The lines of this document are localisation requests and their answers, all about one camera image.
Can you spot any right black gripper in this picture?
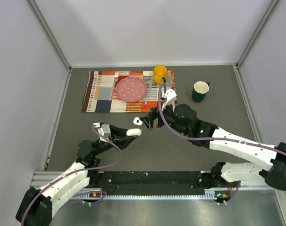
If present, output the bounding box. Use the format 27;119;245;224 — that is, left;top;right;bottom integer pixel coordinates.
140;99;189;136

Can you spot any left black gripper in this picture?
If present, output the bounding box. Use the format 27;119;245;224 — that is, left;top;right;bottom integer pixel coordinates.
92;124;138;156

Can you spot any white oval charging case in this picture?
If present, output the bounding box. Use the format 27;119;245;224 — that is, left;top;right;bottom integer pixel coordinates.
126;128;142;136

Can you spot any dark green white mug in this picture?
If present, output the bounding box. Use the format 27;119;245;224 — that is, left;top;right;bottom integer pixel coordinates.
192;81;210;103

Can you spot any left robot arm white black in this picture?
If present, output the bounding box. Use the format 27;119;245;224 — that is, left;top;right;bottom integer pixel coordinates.
16;123;142;226

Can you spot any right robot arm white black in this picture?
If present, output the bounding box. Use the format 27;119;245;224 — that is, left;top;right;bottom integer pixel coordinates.
134;104;286;191

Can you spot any pink dotted plate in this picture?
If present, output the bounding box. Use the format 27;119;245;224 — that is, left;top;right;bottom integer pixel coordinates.
116;77;147;103

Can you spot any grey knife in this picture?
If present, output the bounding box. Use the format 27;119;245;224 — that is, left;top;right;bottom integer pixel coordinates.
145;76;153;105

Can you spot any colourful checked placemat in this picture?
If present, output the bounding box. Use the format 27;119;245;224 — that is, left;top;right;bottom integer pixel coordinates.
81;70;178;114

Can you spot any yellow glass mug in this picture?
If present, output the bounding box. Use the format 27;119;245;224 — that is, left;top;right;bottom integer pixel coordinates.
153;65;168;84

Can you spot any grey fork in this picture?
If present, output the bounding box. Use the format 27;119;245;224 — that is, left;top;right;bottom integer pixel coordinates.
109;72;119;101

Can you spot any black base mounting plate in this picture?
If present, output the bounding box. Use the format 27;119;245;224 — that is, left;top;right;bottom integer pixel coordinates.
91;171;215;195

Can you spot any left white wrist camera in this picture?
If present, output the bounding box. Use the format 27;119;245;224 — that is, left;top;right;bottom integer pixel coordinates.
93;122;111;142

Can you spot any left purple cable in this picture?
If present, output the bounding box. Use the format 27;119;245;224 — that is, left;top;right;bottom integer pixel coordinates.
20;126;123;224

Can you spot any white slotted cable duct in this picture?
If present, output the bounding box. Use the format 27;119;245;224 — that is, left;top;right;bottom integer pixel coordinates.
71;190;217;201

